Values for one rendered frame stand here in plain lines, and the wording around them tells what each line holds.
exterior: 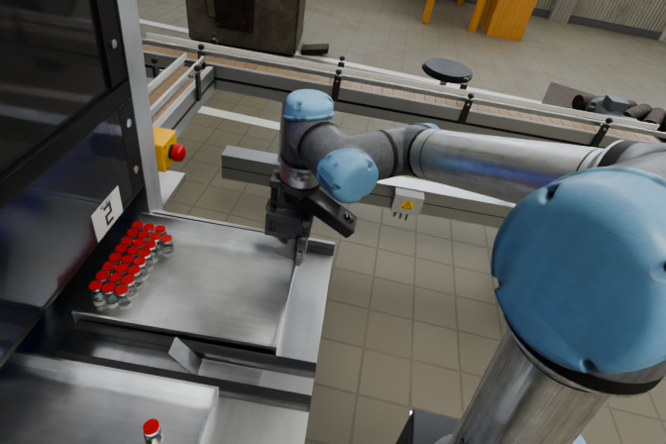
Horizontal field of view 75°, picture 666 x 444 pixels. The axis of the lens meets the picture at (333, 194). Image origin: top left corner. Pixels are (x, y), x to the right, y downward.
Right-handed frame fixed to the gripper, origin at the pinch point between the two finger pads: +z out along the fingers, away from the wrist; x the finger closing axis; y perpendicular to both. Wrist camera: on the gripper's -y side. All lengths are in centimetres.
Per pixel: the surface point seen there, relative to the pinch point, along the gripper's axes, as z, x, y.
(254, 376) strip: 3.3, 23.6, 3.5
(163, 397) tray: 3.3, 29.6, 16.0
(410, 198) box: 38, -79, -34
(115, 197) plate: -12.0, 4.4, 33.7
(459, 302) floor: 92, -78, -71
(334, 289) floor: 92, -72, -12
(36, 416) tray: 3.2, 35.2, 31.7
